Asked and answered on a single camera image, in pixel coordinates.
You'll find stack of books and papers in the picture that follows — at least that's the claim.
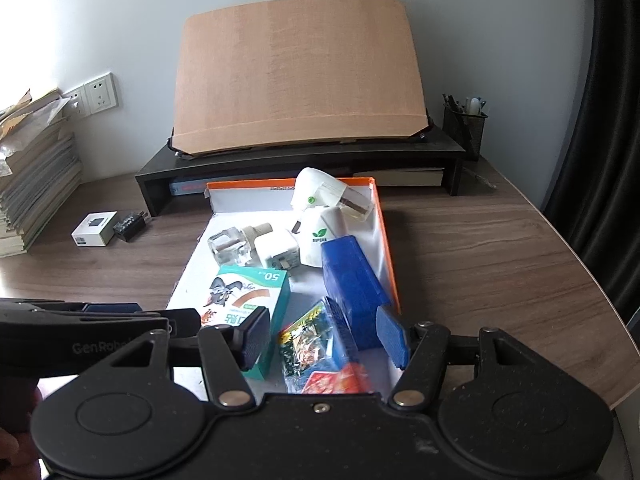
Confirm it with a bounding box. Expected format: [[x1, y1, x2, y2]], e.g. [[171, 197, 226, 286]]
[[0, 90, 82, 257]]

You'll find black mesh pen holder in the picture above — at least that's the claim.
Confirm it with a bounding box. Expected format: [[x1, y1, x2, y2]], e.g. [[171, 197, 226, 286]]
[[442, 94, 488, 160]]

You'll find white double wall socket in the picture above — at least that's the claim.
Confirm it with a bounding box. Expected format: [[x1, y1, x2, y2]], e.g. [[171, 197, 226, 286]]
[[84, 73, 118, 115]]

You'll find white left wall socket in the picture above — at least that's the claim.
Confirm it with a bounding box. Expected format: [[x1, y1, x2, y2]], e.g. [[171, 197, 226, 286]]
[[63, 86, 91, 122]]

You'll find red blue playing card box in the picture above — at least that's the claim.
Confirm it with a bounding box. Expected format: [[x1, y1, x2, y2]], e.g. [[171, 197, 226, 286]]
[[278, 297, 371, 394]]

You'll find white charger packaging box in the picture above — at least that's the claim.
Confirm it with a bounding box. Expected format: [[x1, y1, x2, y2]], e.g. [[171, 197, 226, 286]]
[[72, 211, 118, 247]]

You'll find white mosquito heater with bottle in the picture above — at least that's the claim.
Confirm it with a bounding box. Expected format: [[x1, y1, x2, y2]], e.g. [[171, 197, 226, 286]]
[[291, 167, 372, 220]]

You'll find blue plastic case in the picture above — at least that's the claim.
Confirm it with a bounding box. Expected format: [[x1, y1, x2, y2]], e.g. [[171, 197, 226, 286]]
[[321, 235, 393, 368]]

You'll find dark curtain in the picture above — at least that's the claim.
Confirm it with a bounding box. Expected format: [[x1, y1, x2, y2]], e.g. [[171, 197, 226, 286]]
[[544, 0, 639, 321]]

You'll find black charger plug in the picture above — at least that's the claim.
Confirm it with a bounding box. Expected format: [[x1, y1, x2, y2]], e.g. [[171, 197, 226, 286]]
[[113, 211, 149, 243]]

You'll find clear glass liquid bottle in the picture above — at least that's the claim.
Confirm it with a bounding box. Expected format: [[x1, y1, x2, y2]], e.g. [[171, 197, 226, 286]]
[[207, 223, 272, 266]]

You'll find person's hand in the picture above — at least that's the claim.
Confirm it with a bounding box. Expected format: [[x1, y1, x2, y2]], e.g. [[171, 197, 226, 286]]
[[1, 377, 42, 480]]

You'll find white USB charger plug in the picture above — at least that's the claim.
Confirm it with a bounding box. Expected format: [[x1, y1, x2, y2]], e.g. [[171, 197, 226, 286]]
[[255, 230, 300, 271]]

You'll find black monitor riser shelf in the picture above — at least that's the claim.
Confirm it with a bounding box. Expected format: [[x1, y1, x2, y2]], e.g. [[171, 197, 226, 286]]
[[136, 127, 468, 217]]

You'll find teal mosquito coil box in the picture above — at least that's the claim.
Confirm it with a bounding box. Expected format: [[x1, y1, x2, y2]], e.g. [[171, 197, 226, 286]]
[[198, 266, 291, 380]]

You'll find orange white cardboard box lid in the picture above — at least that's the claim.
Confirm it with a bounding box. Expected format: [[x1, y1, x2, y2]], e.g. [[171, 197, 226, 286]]
[[164, 175, 403, 401]]

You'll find wooden book stand board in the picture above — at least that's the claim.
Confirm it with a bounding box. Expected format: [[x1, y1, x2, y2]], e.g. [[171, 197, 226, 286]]
[[170, 0, 428, 155]]

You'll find clear pen on table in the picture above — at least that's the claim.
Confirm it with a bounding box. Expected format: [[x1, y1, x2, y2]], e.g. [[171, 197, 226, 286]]
[[463, 167, 497, 190]]

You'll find white mosquito repellent heater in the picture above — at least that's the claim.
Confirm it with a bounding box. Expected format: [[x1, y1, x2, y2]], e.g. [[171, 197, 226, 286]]
[[292, 206, 348, 268]]

